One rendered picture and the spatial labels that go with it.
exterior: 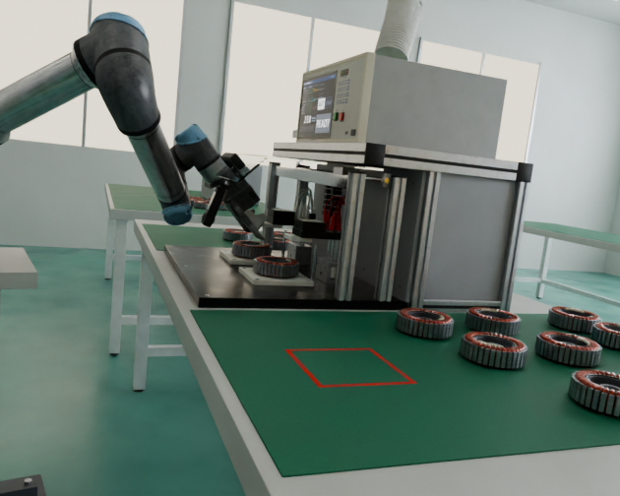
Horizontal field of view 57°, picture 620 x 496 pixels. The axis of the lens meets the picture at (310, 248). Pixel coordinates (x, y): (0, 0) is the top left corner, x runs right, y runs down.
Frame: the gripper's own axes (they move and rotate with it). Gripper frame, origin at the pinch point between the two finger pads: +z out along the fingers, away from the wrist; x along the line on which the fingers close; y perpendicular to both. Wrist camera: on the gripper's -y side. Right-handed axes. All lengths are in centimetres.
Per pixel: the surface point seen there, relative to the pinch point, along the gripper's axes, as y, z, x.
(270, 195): 13.8, -2.9, 17.4
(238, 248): -5.8, -1.4, -3.0
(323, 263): 7.2, 8.9, -25.0
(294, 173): 19.3, -8.6, -3.4
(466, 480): -10, 3, -111
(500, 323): 23, 28, -64
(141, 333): -54, 28, 90
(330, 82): 38.2, -24.6, -14.0
